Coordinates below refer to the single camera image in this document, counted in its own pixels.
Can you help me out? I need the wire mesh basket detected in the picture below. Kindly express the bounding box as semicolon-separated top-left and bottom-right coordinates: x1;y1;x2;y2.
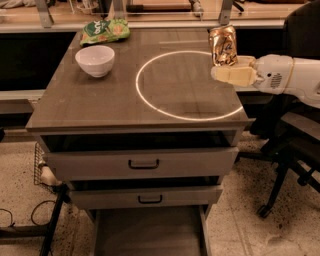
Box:
33;143;56;194

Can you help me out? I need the crushed orange soda can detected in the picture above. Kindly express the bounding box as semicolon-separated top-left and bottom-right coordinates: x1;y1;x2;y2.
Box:
209;25;238;66

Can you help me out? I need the upper grey drawer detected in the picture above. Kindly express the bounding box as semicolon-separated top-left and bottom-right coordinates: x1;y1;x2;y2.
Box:
45;147;238;181

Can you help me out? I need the black metal stand leg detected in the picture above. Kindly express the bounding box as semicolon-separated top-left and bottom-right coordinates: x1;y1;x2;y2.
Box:
0;184;68;256

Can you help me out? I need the green chip bag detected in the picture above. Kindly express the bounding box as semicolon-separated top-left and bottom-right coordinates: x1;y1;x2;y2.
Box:
80;19;130;46

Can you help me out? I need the black office chair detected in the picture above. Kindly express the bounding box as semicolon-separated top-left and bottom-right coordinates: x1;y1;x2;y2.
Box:
238;0;320;218

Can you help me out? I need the grey drawer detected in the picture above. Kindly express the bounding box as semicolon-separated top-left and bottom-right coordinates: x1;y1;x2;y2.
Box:
69;186;222;210
45;147;238;181

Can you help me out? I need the grey drawer cabinet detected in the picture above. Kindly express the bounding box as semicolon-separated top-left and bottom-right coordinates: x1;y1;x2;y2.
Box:
27;29;248;256

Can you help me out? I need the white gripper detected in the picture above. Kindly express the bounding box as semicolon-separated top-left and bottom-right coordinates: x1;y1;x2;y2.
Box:
211;54;294;95

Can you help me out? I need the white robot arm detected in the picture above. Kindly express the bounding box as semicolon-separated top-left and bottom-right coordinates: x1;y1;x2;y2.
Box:
211;54;320;108

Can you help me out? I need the white ceramic bowl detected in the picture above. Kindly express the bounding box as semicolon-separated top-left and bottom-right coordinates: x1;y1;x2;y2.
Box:
75;45;115;78

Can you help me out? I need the black floor cable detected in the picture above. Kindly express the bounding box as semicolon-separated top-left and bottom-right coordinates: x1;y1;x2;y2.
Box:
0;199;57;228

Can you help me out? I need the lower grey drawer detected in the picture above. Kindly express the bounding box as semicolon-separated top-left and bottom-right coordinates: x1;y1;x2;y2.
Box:
69;186;222;210

